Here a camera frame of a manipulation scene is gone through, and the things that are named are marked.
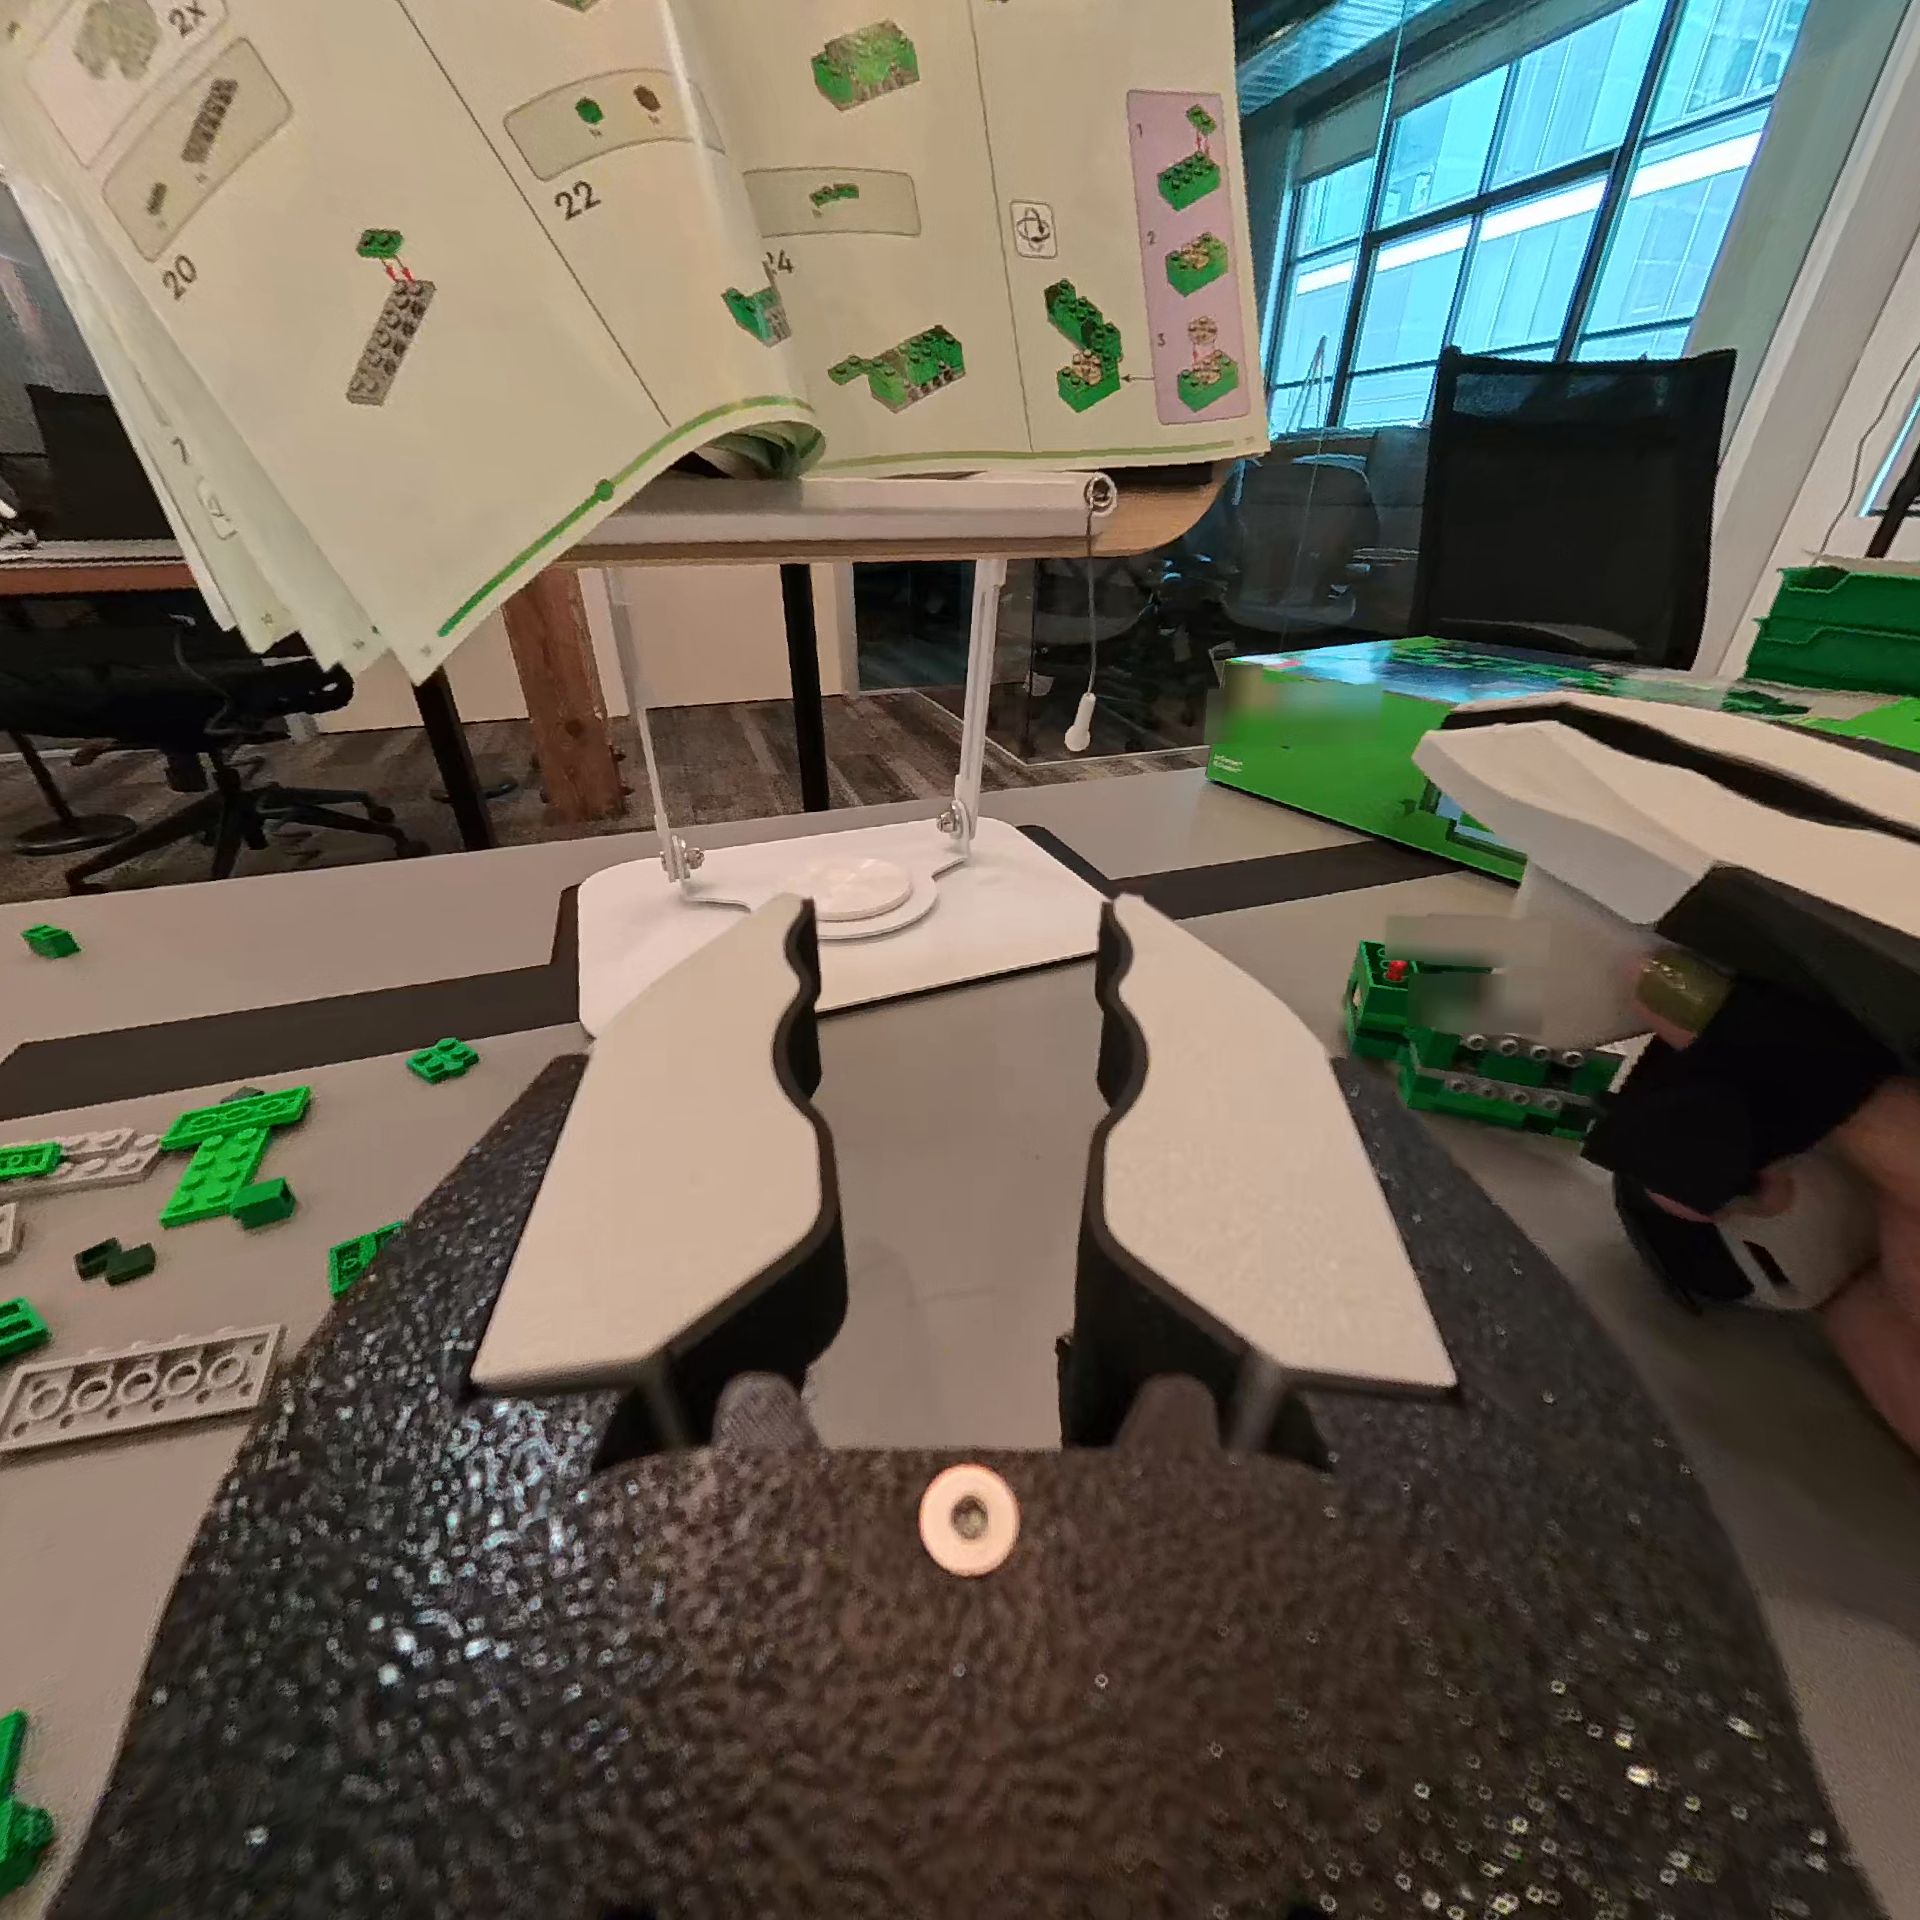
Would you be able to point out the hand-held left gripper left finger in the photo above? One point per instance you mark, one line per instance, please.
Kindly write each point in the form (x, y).
(675, 1172)

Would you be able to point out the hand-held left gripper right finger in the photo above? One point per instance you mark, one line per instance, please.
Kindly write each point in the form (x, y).
(1261, 1185)

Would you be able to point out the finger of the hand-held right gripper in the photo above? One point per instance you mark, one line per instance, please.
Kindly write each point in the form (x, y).
(1846, 765)
(1590, 825)

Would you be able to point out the green brick build with grey beams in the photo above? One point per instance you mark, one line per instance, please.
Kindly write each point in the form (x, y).
(1500, 1089)

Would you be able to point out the brick instruction booklet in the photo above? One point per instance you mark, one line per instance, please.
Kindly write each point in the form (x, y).
(451, 224)

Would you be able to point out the grey desk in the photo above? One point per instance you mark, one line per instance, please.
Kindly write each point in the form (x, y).
(300, 932)

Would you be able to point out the person's right hand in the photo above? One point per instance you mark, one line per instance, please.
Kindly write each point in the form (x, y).
(1892, 1276)

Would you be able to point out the stack of green trays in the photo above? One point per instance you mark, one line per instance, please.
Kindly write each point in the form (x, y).
(1846, 629)

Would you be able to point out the green cardboard box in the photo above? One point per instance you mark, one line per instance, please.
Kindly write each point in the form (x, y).
(1350, 781)

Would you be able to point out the white book stand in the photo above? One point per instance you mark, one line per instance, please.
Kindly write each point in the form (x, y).
(1021, 901)

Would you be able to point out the scattered loose toy bricks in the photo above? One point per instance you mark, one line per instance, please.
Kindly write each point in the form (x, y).
(225, 1141)

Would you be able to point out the large paned window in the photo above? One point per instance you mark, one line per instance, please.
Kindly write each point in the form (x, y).
(1500, 182)

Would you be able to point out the wooden post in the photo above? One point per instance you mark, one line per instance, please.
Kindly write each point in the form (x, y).
(563, 692)

